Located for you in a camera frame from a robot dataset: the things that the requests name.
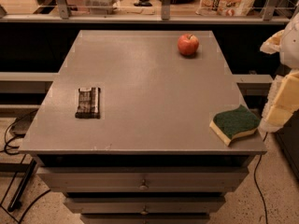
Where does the red apple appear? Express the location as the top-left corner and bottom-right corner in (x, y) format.
(178, 34), (199, 56)

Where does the printed food package bag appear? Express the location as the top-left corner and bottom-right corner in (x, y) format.
(196, 0), (255, 17)

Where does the white rounded gripper body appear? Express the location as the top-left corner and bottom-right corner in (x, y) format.
(279, 13), (299, 69)

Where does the grey drawer cabinet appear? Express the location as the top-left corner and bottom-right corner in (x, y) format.
(21, 31), (265, 224)

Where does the green and yellow sponge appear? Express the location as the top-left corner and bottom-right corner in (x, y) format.
(209, 105), (260, 147)

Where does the top drawer round knob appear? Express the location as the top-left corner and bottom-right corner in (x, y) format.
(139, 179), (149, 190)

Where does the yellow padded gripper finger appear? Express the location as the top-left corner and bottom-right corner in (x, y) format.
(260, 30), (284, 54)
(260, 71), (299, 133)

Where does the black cable right floor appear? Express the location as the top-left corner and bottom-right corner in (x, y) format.
(252, 132), (270, 224)

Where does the metal railing shelf frame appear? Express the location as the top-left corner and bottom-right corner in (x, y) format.
(0, 0), (298, 24)

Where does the grey low bench left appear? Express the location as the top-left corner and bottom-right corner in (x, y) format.
(0, 72), (57, 117)

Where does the dark plaid snack packet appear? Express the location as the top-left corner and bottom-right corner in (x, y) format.
(75, 87), (101, 119)

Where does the drawer round knob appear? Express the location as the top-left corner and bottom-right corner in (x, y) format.
(140, 206), (149, 216)
(139, 179), (149, 190)

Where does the black metal stand leg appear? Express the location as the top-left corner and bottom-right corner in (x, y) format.
(0, 160), (36, 212)

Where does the clear plastic container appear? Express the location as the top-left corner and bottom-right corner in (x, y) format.
(82, 0), (121, 16)

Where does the black cables left floor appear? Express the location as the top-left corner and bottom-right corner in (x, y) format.
(0, 109), (52, 224)

